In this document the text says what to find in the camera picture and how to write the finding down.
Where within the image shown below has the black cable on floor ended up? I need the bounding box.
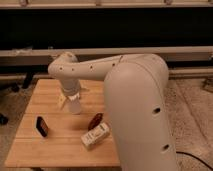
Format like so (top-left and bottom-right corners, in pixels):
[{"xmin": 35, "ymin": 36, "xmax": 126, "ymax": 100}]
[{"xmin": 175, "ymin": 151, "xmax": 213, "ymax": 171}]

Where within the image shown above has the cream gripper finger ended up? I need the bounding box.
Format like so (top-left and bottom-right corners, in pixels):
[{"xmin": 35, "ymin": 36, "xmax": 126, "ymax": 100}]
[{"xmin": 57, "ymin": 94, "xmax": 67, "ymax": 108}]

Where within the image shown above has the white plastic bottle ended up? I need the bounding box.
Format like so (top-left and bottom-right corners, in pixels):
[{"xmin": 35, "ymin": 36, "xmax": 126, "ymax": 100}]
[{"xmin": 81, "ymin": 123, "xmax": 110, "ymax": 149}]

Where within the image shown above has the white ceramic cup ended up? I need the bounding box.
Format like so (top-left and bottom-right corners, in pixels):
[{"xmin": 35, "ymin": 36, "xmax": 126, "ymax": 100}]
[{"xmin": 66, "ymin": 93, "xmax": 81, "ymax": 114}]

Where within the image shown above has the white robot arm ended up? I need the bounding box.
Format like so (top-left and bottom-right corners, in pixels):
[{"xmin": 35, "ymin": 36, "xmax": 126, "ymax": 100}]
[{"xmin": 48, "ymin": 53, "xmax": 179, "ymax": 171}]

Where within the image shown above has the brown oval object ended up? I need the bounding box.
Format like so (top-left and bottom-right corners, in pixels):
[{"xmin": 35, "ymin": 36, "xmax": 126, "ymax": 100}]
[{"xmin": 88, "ymin": 113, "xmax": 103, "ymax": 130}]

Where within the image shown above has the wooden table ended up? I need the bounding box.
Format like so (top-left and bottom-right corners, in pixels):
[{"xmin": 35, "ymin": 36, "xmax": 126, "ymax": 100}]
[{"xmin": 5, "ymin": 79, "xmax": 119, "ymax": 168}]

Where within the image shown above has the black rectangular block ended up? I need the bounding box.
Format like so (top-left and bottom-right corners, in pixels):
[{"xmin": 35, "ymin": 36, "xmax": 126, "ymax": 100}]
[{"xmin": 36, "ymin": 116, "xmax": 49, "ymax": 137}]

